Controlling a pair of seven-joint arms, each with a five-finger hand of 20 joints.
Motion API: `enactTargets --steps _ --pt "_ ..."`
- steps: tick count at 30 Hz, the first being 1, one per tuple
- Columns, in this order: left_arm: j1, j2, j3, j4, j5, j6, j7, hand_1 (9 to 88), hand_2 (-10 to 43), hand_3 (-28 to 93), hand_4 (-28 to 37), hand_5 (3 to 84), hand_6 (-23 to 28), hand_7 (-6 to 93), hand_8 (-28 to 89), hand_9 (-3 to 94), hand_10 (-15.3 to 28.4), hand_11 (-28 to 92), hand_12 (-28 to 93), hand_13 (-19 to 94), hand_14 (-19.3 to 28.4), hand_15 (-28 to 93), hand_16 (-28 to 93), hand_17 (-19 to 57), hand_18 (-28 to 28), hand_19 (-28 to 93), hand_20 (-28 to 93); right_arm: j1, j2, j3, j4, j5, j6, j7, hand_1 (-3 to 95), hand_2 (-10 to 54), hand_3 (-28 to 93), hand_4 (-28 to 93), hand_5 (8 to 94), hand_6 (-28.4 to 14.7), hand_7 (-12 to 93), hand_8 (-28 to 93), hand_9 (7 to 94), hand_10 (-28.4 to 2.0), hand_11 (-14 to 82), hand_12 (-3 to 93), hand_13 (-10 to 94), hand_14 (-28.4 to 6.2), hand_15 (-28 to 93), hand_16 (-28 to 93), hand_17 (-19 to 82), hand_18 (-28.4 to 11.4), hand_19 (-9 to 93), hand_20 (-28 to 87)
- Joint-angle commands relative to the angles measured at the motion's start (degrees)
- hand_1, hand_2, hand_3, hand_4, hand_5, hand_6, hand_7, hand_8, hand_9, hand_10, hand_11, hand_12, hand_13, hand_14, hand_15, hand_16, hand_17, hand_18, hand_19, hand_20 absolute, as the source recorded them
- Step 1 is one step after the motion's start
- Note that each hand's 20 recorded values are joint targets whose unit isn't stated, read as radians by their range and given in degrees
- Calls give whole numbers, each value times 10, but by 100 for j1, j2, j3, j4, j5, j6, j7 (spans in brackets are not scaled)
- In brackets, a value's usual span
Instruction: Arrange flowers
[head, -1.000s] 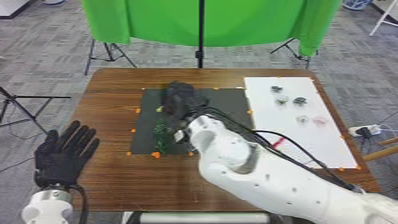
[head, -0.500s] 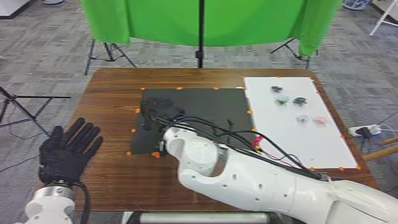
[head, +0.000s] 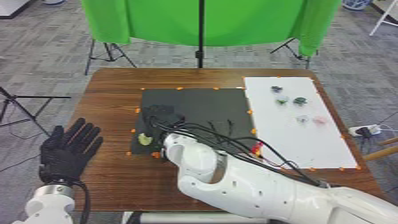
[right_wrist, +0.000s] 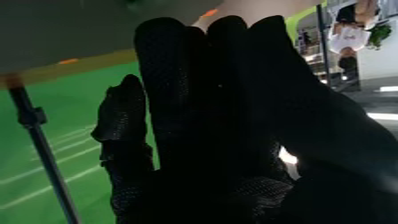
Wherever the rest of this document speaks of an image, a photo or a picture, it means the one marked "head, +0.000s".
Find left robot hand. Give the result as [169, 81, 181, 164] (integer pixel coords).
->
[37, 117, 107, 186]

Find blue and white vase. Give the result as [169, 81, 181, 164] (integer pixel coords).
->
[341, 0, 375, 12]

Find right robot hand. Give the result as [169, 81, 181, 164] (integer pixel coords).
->
[140, 104, 186, 132]

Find black cable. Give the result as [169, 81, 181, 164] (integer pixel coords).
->
[149, 118, 330, 188]

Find black stand pole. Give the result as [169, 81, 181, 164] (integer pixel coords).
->
[194, 0, 206, 69]

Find white stand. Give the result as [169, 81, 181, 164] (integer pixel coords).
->
[368, 0, 398, 37]

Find black tripod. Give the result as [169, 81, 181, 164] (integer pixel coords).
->
[0, 86, 73, 138]

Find pink flower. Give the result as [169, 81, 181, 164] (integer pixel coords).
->
[311, 116, 329, 127]

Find white power strip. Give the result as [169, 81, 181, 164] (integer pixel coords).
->
[346, 124, 384, 138]

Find wooden chair leg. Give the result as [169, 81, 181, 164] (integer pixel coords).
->
[361, 136, 398, 163]

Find white sheet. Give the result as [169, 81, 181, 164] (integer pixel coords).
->
[242, 76, 361, 170]

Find pale grey bar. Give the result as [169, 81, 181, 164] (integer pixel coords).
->
[121, 211, 272, 224]

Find yellow flower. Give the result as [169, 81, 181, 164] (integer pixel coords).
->
[137, 133, 154, 147]

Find dark mat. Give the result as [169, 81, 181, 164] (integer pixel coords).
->
[124, 87, 258, 158]

